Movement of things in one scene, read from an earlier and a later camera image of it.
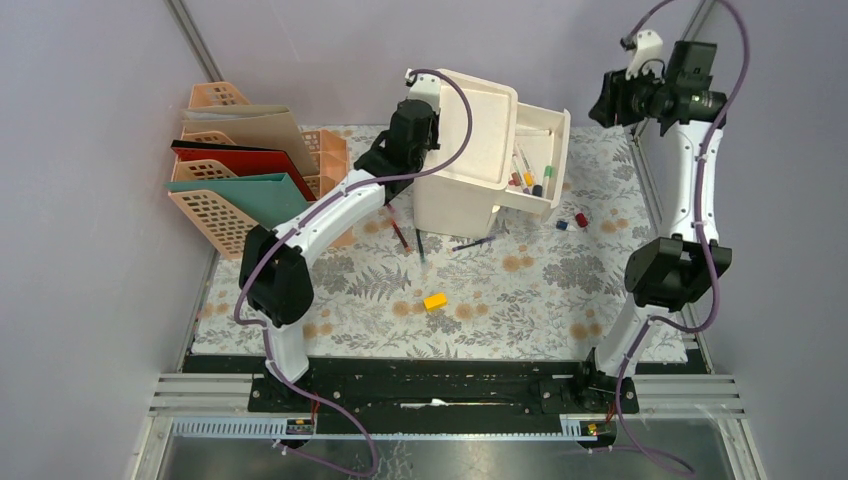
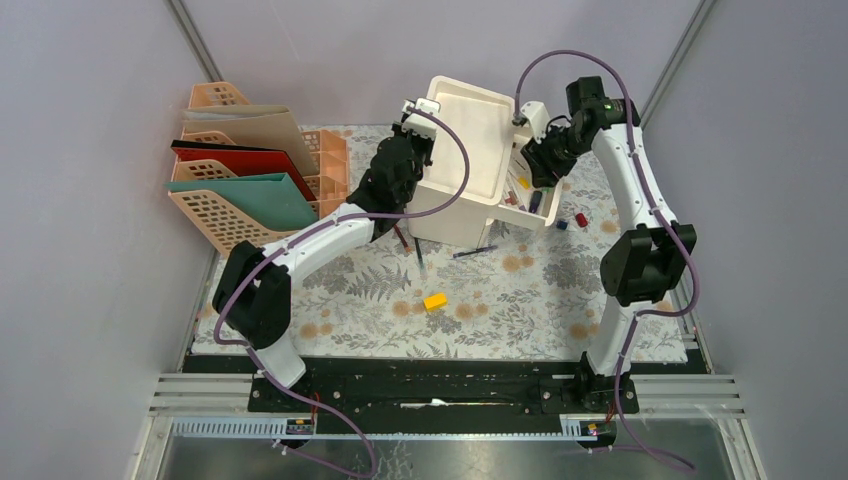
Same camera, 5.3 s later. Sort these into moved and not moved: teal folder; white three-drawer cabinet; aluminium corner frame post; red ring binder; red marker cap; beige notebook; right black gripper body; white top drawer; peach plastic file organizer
Moved: white top drawer; white three-drawer cabinet; right black gripper body
Not moved: red ring binder; aluminium corner frame post; teal folder; red marker cap; peach plastic file organizer; beige notebook
